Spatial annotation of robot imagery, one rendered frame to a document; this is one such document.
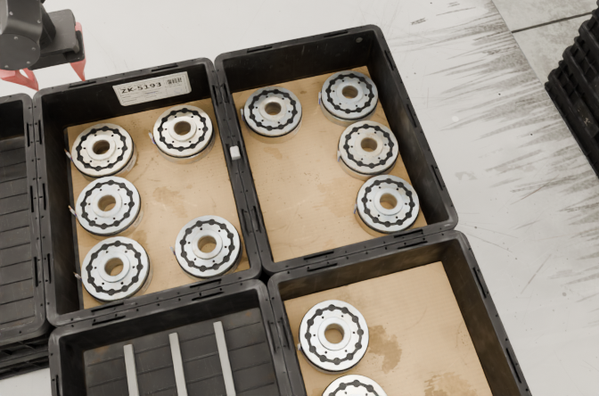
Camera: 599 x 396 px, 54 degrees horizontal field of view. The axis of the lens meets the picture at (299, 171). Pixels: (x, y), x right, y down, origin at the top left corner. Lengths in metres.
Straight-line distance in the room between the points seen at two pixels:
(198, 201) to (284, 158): 0.17
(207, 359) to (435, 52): 0.82
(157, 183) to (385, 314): 0.44
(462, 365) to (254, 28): 0.83
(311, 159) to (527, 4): 1.66
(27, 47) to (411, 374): 0.67
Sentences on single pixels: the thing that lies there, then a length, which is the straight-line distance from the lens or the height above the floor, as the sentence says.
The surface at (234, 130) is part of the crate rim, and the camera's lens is 0.94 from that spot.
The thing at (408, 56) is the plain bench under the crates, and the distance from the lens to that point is 1.34.
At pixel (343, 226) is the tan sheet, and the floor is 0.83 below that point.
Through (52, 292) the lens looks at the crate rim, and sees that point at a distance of 0.89.
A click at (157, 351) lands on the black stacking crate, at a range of 0.94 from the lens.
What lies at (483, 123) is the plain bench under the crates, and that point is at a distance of 1.28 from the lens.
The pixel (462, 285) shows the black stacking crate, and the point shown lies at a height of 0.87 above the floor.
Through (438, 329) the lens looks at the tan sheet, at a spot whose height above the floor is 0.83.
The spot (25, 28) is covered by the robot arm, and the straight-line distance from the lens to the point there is 0.67.
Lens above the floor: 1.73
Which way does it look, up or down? 63 degrees down
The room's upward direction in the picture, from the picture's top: 1 degrees clockwise
